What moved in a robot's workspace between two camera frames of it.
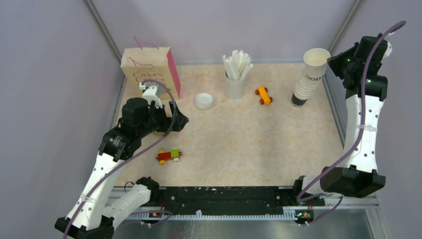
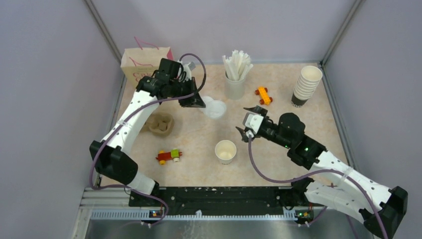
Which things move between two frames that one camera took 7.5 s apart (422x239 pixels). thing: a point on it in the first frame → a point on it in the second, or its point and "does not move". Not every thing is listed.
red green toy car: [174, 154] does not move
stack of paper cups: [305, 88] does not move
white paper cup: [315, 63] → [225, 150]
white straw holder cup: [234, 89] does not move
